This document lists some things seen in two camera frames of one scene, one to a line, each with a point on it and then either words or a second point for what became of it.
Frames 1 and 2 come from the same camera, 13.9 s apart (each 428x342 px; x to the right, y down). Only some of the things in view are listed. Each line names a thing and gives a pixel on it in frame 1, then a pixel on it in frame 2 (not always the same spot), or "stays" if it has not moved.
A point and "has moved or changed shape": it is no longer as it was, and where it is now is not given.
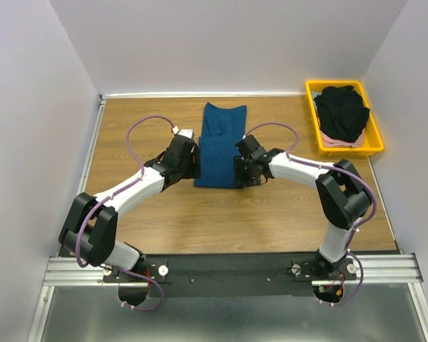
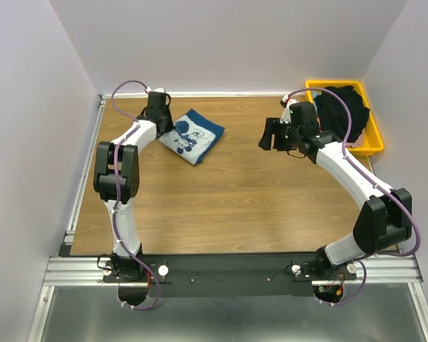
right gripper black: (238, 176) to (273, 126)
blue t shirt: (224, 128) has moved or changed shape
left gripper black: (195, 170) to (170, 125)
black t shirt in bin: (342, 112) stays
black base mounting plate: (230, 274) stays
